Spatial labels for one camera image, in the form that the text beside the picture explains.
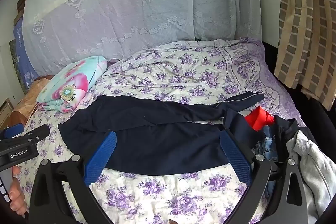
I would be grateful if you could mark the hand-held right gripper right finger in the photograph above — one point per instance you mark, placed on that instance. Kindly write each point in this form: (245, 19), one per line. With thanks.
(235, 155)

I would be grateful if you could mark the person's left hand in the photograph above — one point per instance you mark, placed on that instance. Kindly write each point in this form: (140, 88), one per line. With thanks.
(17, 195)

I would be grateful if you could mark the navy blue pants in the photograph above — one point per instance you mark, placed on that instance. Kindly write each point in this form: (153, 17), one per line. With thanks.
(162, 140)

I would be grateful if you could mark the beige checked curtain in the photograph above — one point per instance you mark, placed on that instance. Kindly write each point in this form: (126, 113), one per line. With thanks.
(304, 29)

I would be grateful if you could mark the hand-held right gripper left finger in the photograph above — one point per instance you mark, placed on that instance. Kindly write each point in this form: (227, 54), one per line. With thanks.
(101, 158)

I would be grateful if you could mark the blue denim jeans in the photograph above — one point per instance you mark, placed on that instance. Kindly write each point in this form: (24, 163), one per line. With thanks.
(266, 142)

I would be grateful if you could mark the floral turquoise pillow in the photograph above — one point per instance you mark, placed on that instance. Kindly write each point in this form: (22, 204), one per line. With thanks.
(68, 85)

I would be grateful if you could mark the blue printed cloth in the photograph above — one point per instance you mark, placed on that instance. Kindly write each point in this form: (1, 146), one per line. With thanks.
(25, 61)

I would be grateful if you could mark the wooden nightstand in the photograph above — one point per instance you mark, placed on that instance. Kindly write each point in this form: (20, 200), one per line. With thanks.
(5, 111)

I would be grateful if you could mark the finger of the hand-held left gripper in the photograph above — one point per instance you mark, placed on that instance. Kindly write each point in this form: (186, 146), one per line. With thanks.
(39, 132)
(11, 130)

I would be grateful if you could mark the red garment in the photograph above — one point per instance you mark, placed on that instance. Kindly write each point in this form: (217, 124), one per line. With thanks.
(258, 117)

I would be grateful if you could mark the brown patterned pillow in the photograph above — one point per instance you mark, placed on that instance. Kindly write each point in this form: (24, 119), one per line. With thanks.
(29, 98)

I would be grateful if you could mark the purple floral bedsheet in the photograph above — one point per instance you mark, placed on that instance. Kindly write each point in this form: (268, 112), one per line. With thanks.
(183, 74)

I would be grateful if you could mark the grey sweatshirt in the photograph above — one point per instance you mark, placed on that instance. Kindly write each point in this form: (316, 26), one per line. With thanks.
(315, 166)

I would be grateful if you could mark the dark green wall poster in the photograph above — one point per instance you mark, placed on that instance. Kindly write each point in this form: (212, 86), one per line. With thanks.
(15, 64)

